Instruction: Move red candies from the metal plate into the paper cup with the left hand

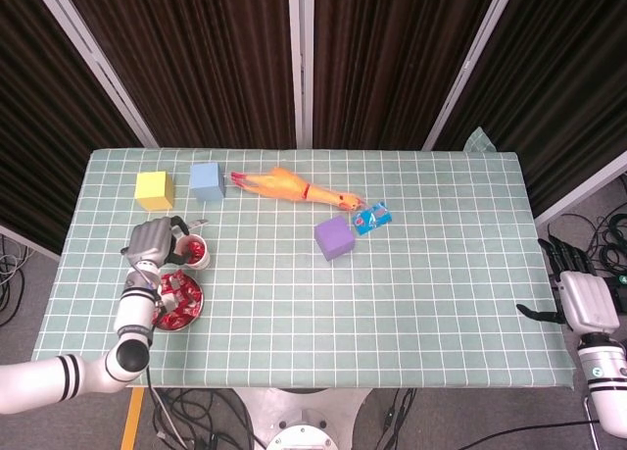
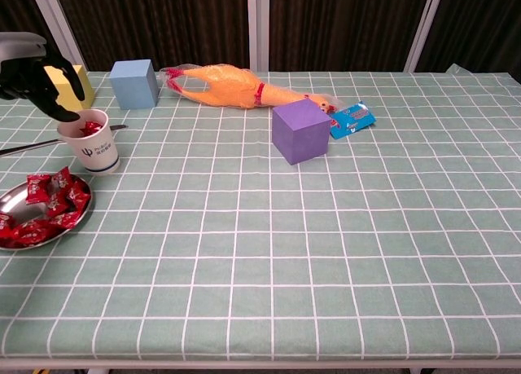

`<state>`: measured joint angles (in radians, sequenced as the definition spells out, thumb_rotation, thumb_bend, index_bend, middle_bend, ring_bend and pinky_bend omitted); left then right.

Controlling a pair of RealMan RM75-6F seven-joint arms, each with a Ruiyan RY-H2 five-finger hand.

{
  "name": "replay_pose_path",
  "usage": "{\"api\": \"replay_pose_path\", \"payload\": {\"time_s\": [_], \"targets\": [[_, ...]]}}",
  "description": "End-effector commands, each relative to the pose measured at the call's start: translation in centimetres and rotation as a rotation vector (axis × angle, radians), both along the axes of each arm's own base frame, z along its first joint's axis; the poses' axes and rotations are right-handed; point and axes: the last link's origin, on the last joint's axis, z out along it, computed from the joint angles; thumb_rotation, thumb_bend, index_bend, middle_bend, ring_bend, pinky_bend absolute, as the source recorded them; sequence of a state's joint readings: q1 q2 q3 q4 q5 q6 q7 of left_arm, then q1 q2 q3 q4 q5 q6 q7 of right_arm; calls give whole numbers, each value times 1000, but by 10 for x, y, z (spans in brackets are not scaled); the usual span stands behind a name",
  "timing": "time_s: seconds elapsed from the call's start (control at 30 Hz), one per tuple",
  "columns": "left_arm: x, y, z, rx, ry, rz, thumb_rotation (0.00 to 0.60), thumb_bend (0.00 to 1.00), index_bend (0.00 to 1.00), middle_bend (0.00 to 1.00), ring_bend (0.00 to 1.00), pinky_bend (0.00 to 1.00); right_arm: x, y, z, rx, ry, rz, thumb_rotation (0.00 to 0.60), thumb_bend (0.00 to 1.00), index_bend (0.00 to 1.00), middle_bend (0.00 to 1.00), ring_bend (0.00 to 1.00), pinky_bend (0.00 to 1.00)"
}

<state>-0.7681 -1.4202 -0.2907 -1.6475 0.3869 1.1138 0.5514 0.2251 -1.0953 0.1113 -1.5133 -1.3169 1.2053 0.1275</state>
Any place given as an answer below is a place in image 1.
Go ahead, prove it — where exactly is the white paper cup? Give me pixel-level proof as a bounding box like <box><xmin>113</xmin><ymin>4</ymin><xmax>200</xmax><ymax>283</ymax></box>
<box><xmin>173</xmin><ymin>232</ymin><xmax>213</xmax><ymax>271</ymax></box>

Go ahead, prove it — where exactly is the purple foam cube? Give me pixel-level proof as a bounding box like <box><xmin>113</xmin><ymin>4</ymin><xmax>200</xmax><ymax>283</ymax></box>
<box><xmin>313</xmin><ymin>214</ymin><xmax>357</xmax><ymax>263</ymax></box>

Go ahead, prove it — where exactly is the long black cable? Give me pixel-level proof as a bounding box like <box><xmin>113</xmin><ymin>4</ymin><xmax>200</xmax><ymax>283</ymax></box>
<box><xmin>458</xmin><ymin>423</ymin><xmax>602</xmax><ymax>450</ymax></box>

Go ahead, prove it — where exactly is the dark brown partition panel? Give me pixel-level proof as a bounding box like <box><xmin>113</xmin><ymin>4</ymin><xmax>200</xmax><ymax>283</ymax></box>
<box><xmin>313</xmin><ymin>0</ymin><xmax>504</xmax><ymax>151</ymax></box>
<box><xmin>0</xmin><ymin>0</ymin><xmax>143</xmax><ymax>255</ymax></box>
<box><xmin>433</xmin><ymin>0</ymin><xmax>627</xmax><ymax>216</ymax></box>
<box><xmin>58</xmin><ymin>0</ymin><xmax>298</xmax><ymax>150</ymax></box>

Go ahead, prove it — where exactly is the blue snack packet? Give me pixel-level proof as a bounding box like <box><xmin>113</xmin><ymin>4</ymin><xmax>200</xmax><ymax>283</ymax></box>
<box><xmin>351</xmin><ymin>200</ymin><xmax>393</xmax><ymax>237</ymax></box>

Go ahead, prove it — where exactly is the grey floor cable bundle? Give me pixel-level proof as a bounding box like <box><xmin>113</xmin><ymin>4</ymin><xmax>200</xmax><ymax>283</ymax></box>
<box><xmin>0</xmin><ymin>233</ymin><xmax>33</xmax><ymax>328</ymax></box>

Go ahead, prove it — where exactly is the metal bowl of red candies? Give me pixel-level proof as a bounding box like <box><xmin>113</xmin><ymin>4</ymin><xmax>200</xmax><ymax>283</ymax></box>
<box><xmin>154</xmin><ymin>269</ymin><xmax>207</xmax><ymax>332</ymax></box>

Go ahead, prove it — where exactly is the yellow foam cube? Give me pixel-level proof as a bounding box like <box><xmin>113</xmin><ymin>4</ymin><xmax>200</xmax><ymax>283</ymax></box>
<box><xmin>134</xmin><ymin>171</ymin><xmax>175</xmax><ymax>213</ymax></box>

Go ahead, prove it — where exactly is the white partition base rail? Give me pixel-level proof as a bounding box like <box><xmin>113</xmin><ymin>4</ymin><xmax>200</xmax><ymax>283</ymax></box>
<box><xmin>533</xmin><ymin>149</ymin><xmax>627</xmax><ymax>228</ymax></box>
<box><xmin>0</xmin><ymin>223</ymin><xmax>63</xmax><ymax>263</ymax></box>

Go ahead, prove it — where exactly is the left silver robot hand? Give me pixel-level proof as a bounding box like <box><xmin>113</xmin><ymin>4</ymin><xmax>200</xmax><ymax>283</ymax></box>
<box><xmin>121</xmin><ymin>215</ymin><xmax>195</xmax><ymax>269</ymax></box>

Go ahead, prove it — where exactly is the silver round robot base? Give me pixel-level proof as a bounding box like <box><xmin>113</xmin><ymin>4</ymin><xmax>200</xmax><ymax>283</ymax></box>
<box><xmin>234</xmin><ymin>388</ymin><xmax>373</xmax><ymax>450</ymax></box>

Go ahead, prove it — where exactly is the black box with green light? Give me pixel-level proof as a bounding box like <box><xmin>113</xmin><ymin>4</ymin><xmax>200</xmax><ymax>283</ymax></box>
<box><xmin>606</xmin><ymin>272</ymin><xmax>627</xmax><ymax>319</ymax></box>

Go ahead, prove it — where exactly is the light blue foam cube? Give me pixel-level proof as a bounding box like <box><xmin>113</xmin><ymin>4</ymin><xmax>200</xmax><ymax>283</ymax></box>
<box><xmin>188</xmin><ymin>162</ymin><xmax>227</xmax><ymax>204</ymax></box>

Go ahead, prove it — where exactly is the black cable with inline plug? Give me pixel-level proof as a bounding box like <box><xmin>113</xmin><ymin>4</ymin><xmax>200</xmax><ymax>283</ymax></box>
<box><xmin>371</xmin><ymin>388</ymin><xmax>417</xmax><ymax>450</ymax></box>

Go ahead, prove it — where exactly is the white partition frame post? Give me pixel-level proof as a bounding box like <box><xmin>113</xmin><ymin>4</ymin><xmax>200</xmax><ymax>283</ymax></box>
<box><xmin>421</xmin><ymin>0</ymin><xmax>521</xmax><ymax>151</ymax></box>
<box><xmin>287</xmin><ymin>0</ymin><xmax>314</xmax><ymax>150</ymax></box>
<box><xmin>27</xmin><ymin>0</ymin><xmax>161</xmax><ymax>150</ymax></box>

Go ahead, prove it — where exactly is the green checked tablecloth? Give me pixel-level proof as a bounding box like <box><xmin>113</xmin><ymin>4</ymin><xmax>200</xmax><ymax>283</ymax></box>
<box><xmin>24</xmin><ymin>125</ymin><xmax>577</xmax><ymax>391</ymax></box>

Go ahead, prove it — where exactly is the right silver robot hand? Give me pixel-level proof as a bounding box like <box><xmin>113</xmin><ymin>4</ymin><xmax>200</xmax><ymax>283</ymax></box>
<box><xmin>516</xmin><ymin>236</ymin><xmax>621</xmax><ymax>334</ymax></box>

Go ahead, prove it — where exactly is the orange rubber chicken toy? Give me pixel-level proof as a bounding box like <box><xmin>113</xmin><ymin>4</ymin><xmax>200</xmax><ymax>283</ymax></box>
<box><xmin>229</xmin><ymin>166</ymin><xmax>367</xmax><ymax>213</ymax></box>

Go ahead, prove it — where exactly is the yellow floor tape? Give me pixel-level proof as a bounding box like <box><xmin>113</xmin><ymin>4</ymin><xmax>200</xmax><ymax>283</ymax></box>
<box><xmin>120</xmin><ymin>387</ymin><xmax>147</xmax><ymax>450</ymax></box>

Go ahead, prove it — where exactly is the black floor cable bundle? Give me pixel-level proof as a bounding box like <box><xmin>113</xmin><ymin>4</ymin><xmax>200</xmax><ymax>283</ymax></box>
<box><xmin>144</xmin><ymin>385</ymin><xmax>268</xmax><ymax>450</ymax></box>
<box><xmin>543</xmin><ymin>173</ymin><xmax>627</xmax><ymax>277</ymax></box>

